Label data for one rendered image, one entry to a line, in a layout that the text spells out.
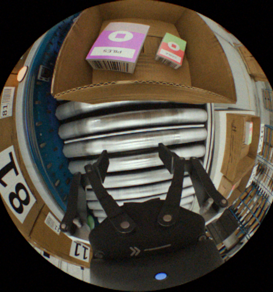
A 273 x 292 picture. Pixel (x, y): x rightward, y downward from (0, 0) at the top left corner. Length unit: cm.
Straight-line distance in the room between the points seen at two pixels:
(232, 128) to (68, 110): 57
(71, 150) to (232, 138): 58
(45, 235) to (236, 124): 73
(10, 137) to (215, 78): 49
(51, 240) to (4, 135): 31
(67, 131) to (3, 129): 23
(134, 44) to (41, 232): 53
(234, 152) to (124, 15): 68
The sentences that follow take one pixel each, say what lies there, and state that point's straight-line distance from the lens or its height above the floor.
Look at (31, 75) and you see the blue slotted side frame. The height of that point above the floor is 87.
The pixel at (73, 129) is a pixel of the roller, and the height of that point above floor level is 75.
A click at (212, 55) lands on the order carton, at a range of 29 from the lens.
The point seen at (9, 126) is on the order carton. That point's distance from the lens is 31.
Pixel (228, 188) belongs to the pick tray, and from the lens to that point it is 60.
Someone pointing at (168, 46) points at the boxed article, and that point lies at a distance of 33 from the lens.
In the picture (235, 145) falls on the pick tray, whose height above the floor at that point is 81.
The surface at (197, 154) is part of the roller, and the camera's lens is 38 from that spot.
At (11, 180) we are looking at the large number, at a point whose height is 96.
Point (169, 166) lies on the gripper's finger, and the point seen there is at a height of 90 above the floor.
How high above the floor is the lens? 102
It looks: 71 degrees down
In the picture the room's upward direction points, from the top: 162 degrees clockwise
